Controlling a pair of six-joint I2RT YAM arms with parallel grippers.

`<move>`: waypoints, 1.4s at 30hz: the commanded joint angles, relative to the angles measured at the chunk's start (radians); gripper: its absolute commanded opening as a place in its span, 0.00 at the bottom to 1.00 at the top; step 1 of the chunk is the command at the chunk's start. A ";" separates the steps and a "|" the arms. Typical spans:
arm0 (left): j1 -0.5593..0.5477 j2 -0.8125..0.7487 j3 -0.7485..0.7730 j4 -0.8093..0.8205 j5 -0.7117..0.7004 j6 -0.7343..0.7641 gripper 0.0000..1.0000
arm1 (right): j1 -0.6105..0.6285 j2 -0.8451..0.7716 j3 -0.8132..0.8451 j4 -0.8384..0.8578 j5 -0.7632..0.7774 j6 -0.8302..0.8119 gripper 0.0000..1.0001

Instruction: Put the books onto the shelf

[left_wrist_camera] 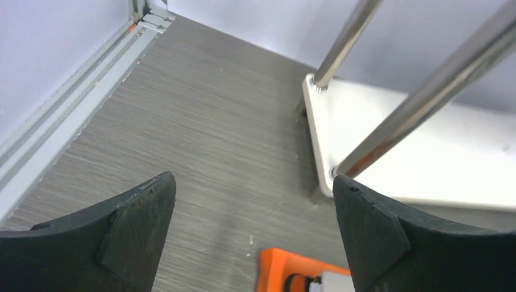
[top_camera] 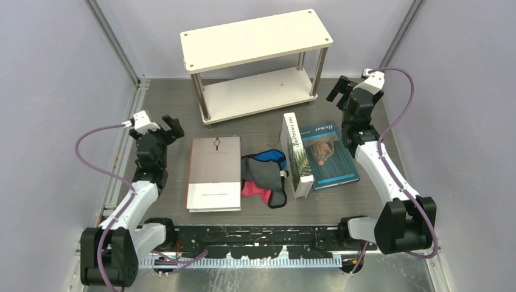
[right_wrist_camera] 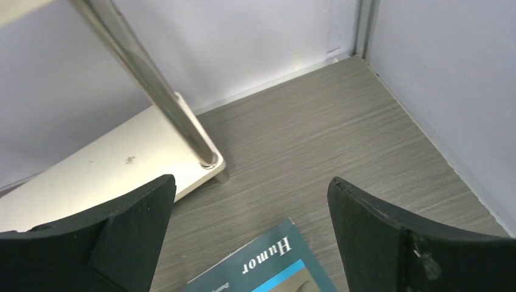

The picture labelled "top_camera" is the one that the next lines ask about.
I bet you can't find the blue Humor book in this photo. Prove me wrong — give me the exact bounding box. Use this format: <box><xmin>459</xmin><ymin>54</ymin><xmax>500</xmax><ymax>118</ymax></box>
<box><xmin>300</xmin><ymin>121</ymin><xmax>360</xmax><ymax>191</ymax></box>

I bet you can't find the grey white portfolio file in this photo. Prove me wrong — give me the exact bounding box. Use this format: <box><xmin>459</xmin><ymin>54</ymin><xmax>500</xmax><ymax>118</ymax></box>
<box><xmin>188</xmin><ymin>136</ymin><xmax>242</xmax><ymax>213</ymax></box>

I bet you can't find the white Singularity book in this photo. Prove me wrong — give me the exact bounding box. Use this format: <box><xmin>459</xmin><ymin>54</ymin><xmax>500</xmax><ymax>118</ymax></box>
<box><xmin>280</xmin><ymin>113</ymin><xmax>315</xmax><ymax>199</ymax></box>

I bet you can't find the blue grey red cloth pile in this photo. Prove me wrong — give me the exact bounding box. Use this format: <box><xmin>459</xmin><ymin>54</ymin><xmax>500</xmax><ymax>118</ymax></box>
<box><xmin>240</xmin><ymin>149</ymin><xmax>289</xmax><ymax>209</ymax></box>

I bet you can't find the orange book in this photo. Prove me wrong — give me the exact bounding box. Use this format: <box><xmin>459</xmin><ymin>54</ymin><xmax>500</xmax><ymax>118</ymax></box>
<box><xmin>185</xmin><ymin>141</ymin><xmax>194</xmax><ymax>212</ymax></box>

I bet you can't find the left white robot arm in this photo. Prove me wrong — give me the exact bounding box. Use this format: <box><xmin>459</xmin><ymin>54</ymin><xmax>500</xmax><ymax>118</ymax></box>
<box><xmin>74</xmin><ymin>111</ymin><xmax>184</xmax><ymax>291</ymax></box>

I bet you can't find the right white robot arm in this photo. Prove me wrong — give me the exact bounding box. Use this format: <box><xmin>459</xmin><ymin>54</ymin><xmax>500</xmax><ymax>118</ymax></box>
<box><xmin>326</xmin><ymin>72</ymin><xmax>438</xmax><ymax>254</ymax></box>

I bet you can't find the white two-tier shelf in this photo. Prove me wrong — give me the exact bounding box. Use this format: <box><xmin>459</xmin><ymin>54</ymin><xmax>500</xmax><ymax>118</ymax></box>
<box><xmin>180</xmin><ymin>9</ymin><xmax>333</xmax><ymax>128</ymax></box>

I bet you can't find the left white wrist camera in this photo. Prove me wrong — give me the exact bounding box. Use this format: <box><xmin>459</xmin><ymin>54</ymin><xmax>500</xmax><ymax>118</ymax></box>
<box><xmin>122</xmin><ymin>110</ymin><xmax>160</xmax><ymax>134</ymax></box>

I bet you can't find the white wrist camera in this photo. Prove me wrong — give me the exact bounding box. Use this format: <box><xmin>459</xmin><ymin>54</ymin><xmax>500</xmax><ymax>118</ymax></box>
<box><xmin>122</xmin><ymin>110</ymin><xmax>160</xmax><ymax>134</ymax></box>
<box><xmin>357</xmin><ymin>68</ymin><xmax>385</xmax><ymax>95</ymax></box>

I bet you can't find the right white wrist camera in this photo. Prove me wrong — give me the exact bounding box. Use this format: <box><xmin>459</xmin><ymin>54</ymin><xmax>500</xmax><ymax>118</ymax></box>
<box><xmin>357</xmin><ymin>68</ymin><xmax>385</xmax><ymax>95</ymax></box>

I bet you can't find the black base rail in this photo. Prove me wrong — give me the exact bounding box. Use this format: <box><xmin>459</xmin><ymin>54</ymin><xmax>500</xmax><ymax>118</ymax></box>
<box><xmin>155</xmin><ymin>225</ymin><xmax>364</xmax><ymax>259</ymax></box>

